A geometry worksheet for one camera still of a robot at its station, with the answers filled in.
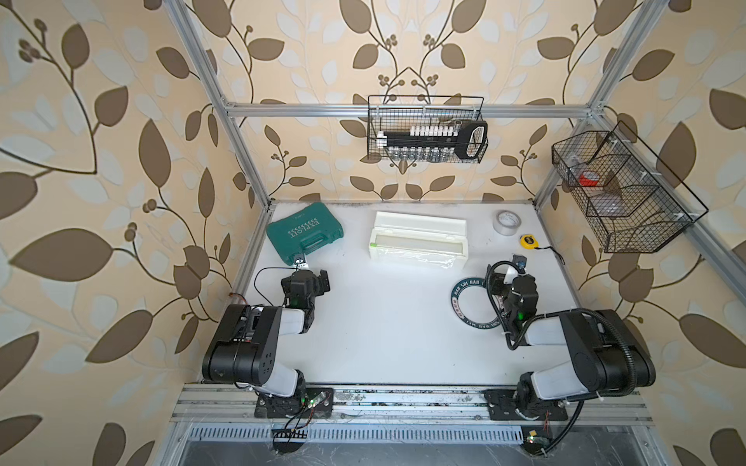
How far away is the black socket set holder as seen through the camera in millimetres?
824

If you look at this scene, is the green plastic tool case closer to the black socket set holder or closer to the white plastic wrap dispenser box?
the white plastic wrap dispenser box

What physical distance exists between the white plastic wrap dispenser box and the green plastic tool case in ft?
0.57

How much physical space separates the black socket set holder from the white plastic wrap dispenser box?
0.26 meters

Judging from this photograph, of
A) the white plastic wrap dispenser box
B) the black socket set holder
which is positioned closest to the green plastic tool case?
the white plastic wrap dispenser box

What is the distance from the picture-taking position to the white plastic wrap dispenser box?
0.98 metres

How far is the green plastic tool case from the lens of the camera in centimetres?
105

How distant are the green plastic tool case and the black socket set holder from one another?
382mm
